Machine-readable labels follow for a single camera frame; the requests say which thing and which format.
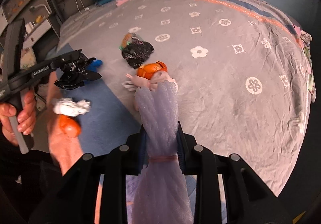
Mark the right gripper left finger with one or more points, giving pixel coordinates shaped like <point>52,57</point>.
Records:
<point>143,152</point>

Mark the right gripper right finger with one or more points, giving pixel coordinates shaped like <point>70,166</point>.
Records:
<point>181,147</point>

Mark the black plastic bag small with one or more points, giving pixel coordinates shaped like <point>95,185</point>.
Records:
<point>75,74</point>

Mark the white tissue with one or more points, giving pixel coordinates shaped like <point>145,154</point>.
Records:
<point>70,108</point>

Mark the pink cloth rag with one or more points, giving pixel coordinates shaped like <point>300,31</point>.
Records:
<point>135,82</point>

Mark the orange peel piece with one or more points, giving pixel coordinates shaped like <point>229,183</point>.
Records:
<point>69,126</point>

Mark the blue plastic bag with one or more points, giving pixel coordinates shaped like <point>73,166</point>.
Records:
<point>94,65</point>

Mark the green noodle packet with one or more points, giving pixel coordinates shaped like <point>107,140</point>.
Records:
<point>128,39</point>

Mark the yellow trash bin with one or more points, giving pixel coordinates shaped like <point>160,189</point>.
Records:
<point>296,219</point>

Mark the person's left hand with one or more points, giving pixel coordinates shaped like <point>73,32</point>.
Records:
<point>26,118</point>

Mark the teddy bear cushion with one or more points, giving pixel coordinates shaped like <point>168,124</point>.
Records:
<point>28,58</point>

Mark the white desk lamp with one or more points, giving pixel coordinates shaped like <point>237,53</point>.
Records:
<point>35,9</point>

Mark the grey bedside shelf unit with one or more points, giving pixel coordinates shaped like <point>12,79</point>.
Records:
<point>41,34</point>

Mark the grey patterned bed cover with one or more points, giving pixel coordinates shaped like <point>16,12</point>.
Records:
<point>240,71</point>

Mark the pink small item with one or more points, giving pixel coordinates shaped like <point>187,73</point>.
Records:
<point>121,2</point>

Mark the floral sheet bed edge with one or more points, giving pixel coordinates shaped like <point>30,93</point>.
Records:
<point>304,40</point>

